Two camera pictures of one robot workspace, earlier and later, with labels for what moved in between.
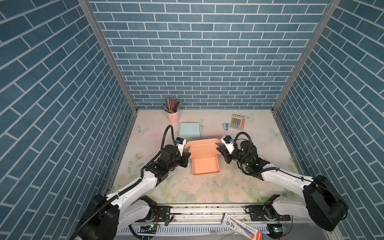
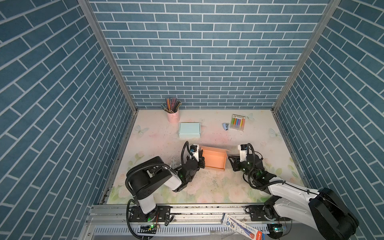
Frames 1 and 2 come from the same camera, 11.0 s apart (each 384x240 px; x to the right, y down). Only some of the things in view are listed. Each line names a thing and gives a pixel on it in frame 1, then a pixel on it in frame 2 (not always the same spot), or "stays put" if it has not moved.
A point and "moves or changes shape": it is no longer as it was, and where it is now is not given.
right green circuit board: (276, 230) stays put
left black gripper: (185, 158) to (201, 159)
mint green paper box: (189, 129) stays put
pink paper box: (203, 153) moves or changes shape
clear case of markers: (237, 122) stays put
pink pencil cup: (173, 118) stays put
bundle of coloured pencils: (172, 105) stays put
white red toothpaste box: (241, 228) stays put
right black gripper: (225, 150) to (236, 162)
